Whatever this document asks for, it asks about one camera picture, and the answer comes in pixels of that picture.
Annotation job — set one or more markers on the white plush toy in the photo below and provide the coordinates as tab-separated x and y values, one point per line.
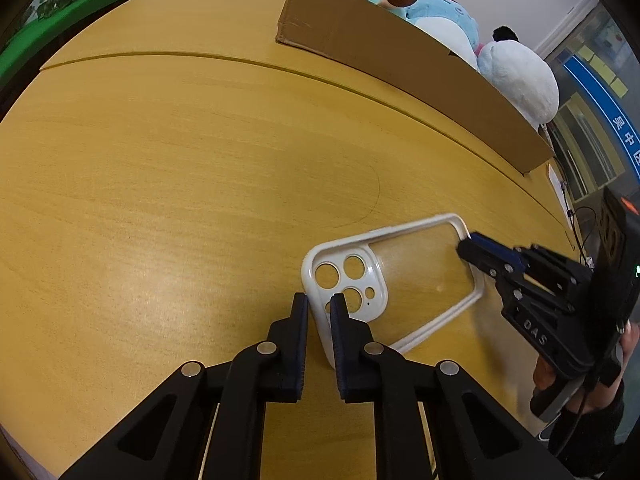
520	80

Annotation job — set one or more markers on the person's right forearm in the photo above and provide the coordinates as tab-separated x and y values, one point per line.
590	440

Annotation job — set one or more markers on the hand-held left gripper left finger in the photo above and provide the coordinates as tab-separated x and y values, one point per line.
300	350

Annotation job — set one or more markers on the brown cardboard box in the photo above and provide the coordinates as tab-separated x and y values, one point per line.
400	60

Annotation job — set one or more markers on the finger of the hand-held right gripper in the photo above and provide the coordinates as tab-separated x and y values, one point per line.
492	247
477	257

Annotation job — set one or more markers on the light blue plush toy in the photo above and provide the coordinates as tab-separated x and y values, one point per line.
440	15

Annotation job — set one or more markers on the person's right hand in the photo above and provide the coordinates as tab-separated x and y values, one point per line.
542	372

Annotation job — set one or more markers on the yellow sticky note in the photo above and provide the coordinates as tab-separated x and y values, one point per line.
600	63
622	89
583	52
612	77

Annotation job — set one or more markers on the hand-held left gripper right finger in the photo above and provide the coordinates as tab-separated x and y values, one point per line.
339	350

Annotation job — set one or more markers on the white clear phone case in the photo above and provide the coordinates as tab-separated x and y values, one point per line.
341	284

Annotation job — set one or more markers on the green cloth cover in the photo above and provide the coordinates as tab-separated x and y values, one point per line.
60	20

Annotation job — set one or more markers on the blue window banner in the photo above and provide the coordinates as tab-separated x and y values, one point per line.
617	120

